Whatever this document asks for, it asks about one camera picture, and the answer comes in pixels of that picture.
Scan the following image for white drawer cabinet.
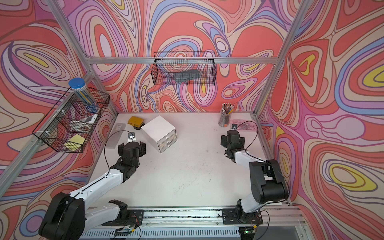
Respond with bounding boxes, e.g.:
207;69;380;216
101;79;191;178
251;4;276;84
142;116;178;154

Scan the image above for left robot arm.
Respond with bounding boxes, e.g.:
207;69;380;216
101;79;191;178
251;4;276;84
38;142;147;240

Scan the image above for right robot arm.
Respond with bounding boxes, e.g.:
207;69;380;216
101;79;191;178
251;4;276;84
221;130;290;226

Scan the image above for pink transparent pencil case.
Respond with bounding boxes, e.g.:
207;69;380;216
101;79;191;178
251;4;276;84
230;120;258;131

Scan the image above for clear plastic box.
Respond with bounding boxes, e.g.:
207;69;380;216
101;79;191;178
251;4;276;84
106;123;126;149

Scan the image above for yellow box on black disc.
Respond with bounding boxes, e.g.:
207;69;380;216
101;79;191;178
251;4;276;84
127;116;145;130

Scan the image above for mesh pen holder cup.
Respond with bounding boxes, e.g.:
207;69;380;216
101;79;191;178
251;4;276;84
218;103;234;128

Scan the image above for white item in left basket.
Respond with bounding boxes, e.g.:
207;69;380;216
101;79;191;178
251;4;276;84
80;114;98;125

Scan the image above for yellow sticky notes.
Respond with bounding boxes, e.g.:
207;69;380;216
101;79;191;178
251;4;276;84
64;134;86;152

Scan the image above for dark object in back basket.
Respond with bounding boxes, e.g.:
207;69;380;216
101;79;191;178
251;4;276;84
173;70;201;83

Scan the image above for blue lid pencil jar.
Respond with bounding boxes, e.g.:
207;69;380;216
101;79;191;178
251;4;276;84
69;78;100;114

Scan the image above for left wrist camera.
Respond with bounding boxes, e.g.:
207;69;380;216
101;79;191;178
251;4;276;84
127;132;136;143

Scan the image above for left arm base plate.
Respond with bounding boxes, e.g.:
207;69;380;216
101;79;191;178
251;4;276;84
102;210;145;226

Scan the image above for black wire basket left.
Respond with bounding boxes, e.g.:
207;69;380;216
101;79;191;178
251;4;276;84
33;88;110;153

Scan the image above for black wire basket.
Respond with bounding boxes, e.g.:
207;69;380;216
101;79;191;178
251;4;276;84
151;51;217;87
33;88;110;153

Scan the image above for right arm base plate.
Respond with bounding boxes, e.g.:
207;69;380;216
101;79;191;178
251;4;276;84
220;208;264;226

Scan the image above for black wire basket back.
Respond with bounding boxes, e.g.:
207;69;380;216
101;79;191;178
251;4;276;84
151;51;217;87

